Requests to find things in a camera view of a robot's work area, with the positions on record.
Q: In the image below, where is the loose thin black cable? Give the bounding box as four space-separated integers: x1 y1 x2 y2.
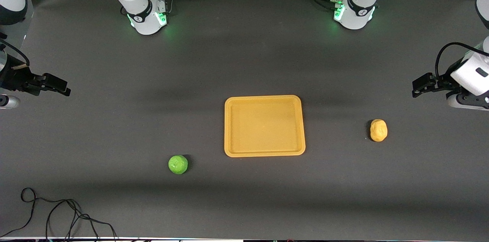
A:
0 188 117 240

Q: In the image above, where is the yellow toy potato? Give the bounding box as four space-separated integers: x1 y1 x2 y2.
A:
369 119 388 142

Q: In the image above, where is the yellow plastic tray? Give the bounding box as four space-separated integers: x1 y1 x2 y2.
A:
224 95 306 158

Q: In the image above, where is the green toy apple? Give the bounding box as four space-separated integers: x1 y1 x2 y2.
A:
168 154 189 175

